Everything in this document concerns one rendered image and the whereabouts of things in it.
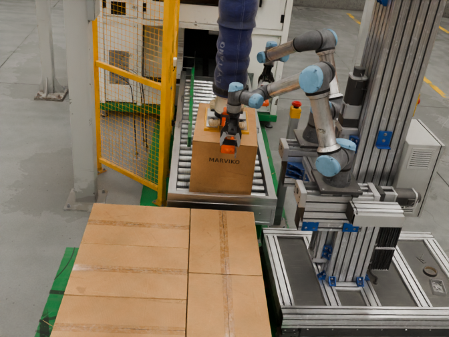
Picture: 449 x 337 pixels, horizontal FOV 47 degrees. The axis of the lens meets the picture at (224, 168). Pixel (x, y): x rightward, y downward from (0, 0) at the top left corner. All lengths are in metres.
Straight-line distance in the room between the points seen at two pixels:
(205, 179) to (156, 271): 0.78
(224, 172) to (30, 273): 1.43
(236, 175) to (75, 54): 1.38
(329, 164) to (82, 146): 2.09
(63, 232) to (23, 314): 0.81
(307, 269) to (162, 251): 1.03
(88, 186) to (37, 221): 0.45
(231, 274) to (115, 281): 0.60
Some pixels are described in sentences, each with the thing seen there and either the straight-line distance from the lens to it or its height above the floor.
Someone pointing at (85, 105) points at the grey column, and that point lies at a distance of 3.86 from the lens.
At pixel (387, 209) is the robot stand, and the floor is 0.96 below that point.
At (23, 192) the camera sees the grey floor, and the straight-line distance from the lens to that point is 4.49.
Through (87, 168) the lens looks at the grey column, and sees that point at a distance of 4.09.
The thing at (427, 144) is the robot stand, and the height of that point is 1.23.
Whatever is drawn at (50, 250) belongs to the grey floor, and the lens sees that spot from 3.84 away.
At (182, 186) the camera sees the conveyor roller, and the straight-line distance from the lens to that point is 3.50.
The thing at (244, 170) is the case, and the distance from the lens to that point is 3.26.
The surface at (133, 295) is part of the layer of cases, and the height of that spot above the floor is 0.54.
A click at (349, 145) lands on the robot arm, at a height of 1.27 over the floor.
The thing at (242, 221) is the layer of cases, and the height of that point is 0.54.
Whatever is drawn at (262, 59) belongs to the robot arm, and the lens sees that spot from 3.37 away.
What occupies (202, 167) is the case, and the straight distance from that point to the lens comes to 3.25.
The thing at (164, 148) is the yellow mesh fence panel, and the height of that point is 0.52.
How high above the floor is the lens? 2.38
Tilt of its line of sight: 30 degrees down
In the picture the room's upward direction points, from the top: 6 degrees clockwise
